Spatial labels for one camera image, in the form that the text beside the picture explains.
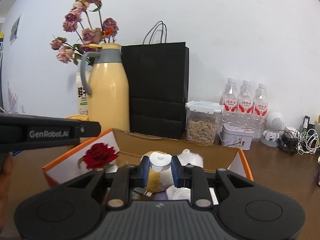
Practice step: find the white tin box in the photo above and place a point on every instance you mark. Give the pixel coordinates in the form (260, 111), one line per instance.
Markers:
(236, 136)

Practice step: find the yellow mug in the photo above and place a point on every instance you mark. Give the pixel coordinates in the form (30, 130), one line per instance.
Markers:
(80, 117)

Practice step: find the water bottle left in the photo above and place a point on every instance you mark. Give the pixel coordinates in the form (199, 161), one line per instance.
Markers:
(229, 101)

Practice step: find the red rose flower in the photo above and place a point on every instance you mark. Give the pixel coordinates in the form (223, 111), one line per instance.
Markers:
(99, 155)

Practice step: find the yellow thermos jug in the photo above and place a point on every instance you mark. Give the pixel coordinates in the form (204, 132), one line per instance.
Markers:
(105, 82)

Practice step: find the white robot speaker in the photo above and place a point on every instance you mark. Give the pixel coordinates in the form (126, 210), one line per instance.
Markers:
(274, 123)

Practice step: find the water bottle right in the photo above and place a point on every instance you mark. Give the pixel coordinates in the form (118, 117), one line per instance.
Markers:
(259, 111)

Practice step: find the clear container with seeds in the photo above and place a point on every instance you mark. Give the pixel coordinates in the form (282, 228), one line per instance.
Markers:
(202, 120)

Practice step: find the white cloth pad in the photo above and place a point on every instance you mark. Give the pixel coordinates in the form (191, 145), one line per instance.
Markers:
(174, 193)

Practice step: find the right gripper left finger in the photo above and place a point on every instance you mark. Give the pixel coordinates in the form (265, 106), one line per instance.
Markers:
(124, 180)

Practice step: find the white milk carton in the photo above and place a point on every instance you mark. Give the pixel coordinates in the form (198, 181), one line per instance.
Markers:
(82, 97)

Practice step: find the orange cardboard box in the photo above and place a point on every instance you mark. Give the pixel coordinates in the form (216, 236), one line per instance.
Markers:
(131, 147)

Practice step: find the white bottle cap jar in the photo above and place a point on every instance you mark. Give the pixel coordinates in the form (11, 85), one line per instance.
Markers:
(159, 161)

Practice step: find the black paper bag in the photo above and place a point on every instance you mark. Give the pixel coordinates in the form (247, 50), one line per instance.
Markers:
(158, 76)

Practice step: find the water bottle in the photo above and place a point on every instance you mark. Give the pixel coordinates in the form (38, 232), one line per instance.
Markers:
(229, 101)
(245, 103)
(259, 111)

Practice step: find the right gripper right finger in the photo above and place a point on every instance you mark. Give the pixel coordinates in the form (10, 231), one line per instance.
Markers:
(194, 178)

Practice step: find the wall poster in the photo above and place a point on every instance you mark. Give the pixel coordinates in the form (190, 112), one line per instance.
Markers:
(14, 30)

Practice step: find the dried pink flower bouquet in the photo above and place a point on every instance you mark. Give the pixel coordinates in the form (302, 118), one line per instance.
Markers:
(85, 20)

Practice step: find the water bottle middle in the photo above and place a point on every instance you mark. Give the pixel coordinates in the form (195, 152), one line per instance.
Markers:
(245, 103)

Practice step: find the plush alpaca toy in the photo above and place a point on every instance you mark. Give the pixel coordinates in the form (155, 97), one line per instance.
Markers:
(161, 181)

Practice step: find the purple tissue pack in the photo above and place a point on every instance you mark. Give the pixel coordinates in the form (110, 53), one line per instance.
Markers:
(318, 178)

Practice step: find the person's hand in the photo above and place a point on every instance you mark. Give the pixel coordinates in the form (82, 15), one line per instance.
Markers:
(6, 180)

